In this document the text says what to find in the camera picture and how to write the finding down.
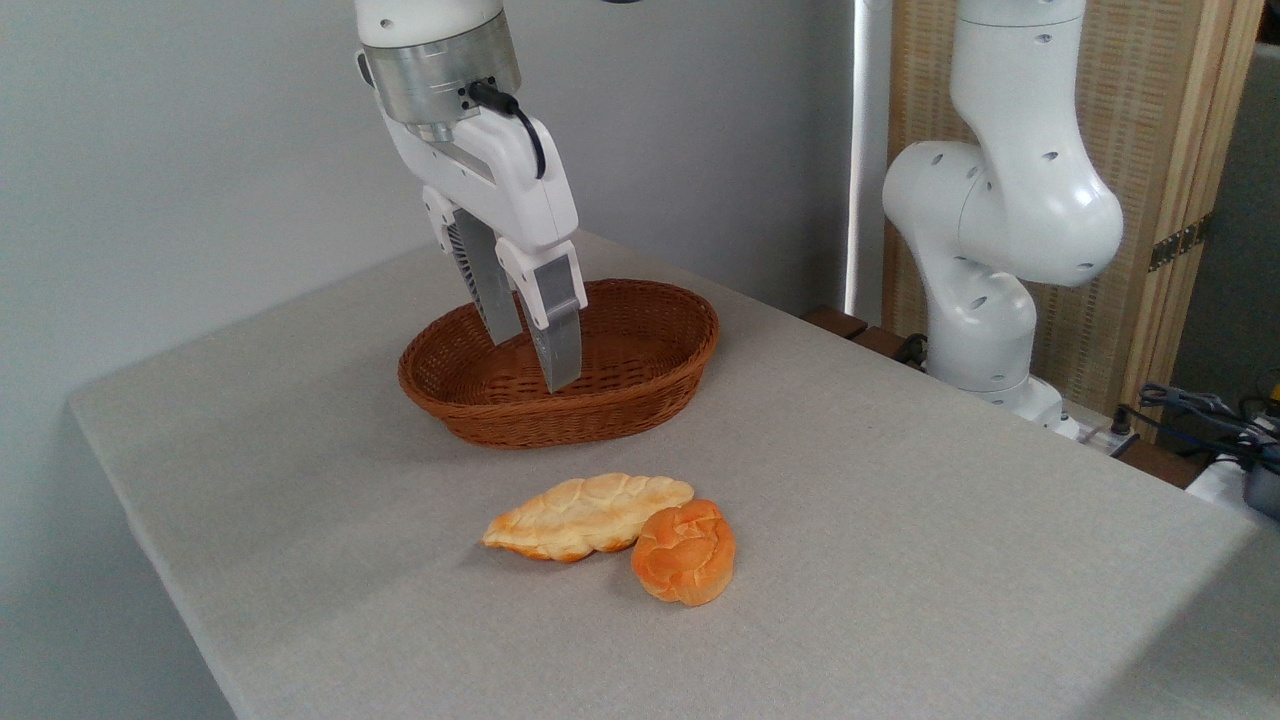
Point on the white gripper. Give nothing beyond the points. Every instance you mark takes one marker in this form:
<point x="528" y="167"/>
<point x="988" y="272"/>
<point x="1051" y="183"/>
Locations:
<point x="510" y="175"/>

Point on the round orange bread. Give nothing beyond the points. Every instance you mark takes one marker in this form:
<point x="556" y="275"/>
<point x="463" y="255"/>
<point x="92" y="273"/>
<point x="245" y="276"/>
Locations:
<point x="685" y="555"/>

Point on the brown wicker oval basket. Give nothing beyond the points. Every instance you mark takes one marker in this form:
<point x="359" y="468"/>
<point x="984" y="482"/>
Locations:
<point x="620" y="400"/>

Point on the long leaf-shaped bread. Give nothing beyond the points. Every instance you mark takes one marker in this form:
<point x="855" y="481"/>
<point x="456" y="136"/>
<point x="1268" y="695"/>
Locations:
<point x="590" y="515"/>

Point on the grey tablecloth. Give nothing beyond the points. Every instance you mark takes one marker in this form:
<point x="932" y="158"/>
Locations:
<point x="900" y="600"/>

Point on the white power strip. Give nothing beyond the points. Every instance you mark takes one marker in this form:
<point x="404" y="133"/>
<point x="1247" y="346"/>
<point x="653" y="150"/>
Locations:
<point x="1100" y="438"/>

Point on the wooden woven folding screen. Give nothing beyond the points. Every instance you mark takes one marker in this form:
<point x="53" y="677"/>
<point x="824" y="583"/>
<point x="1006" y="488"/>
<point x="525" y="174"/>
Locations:
<point x="1150" y="120"/>

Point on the metal screen hinge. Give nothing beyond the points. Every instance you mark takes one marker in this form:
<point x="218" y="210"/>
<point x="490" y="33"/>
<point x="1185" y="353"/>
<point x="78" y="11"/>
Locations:
<point x="1180" y="243"/>

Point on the dark grey partition panel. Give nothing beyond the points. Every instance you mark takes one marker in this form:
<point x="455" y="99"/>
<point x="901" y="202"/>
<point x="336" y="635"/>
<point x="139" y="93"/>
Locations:
<point x="1240" y="250"/>

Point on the white vertical post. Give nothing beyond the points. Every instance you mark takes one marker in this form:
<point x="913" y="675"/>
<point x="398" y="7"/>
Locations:
<point x="868" y="150"/>

